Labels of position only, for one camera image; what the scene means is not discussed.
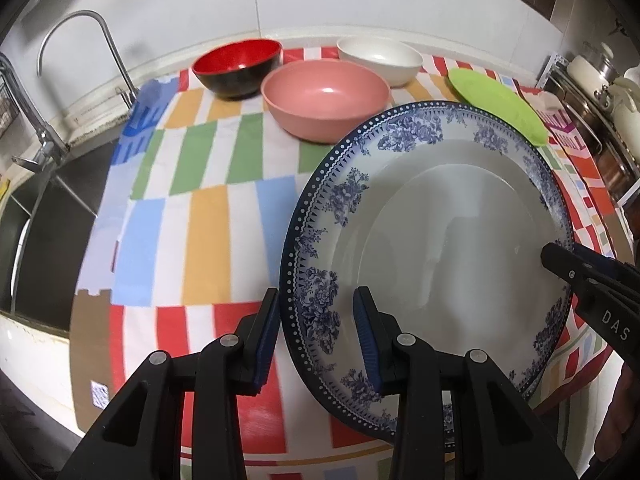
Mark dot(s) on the white bowl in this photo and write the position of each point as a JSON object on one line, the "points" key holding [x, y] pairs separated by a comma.
{"points": [[380, 57]]}

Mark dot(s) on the colourful checked cloth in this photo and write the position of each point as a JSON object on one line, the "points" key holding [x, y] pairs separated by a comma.
{"points": [[200, 200]]}

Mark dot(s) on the white kettle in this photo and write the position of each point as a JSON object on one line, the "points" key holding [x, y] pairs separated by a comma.
{"points": [[627, 105]]}

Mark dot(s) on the red and black bowl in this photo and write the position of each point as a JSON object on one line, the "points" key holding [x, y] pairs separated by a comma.
{"points": [[235, 67]]}

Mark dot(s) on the white pot with lid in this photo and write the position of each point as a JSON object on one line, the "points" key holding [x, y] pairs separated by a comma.
{"points": [[592, 67]]}

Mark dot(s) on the steel mixer tap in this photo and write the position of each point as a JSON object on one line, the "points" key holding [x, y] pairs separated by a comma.
{"points": [[35, 125]]}

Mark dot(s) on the steel gooseneck faucet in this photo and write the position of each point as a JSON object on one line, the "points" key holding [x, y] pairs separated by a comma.
{"points": [[107, 40]]}

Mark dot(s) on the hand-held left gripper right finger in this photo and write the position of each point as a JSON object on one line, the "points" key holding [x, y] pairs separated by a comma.
{"points": [[367, 345]]}

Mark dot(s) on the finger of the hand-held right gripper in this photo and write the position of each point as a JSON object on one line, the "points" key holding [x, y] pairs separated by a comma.
{"points": [[607, 262], [565, 262]]}

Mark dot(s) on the metal kitchen rack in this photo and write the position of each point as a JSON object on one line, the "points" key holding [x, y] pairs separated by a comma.
{"points": [[585, 125]]}

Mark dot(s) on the steel sink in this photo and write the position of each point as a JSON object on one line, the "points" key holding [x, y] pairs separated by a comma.
{"points": [[45, 225]]}

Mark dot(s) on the green plate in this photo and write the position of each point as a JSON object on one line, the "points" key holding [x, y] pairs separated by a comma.
{"points": [[495, 102]]}

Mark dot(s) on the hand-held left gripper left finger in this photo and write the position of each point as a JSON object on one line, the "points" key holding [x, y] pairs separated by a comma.
{"points": [[267, 345]]}

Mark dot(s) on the pink bowl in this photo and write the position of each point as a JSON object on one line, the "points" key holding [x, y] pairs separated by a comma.
{"points": [[325, 95]]}

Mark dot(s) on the blue floral white plate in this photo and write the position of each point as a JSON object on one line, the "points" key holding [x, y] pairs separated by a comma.
{"points": [[450, 200]]}

